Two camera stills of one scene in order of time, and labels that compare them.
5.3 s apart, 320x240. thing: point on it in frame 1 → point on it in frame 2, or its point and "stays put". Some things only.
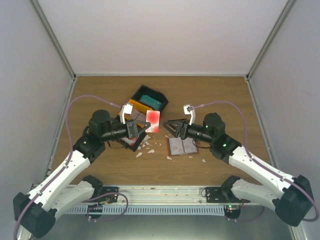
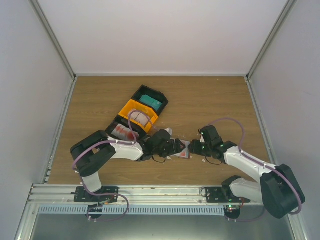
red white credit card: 153,117 → 185,152
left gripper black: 132,129 → 177,149
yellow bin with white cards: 138,111 stays put
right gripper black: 181,128 → 195,149
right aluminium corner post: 287,8 stays put
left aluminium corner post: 37,8 stays put
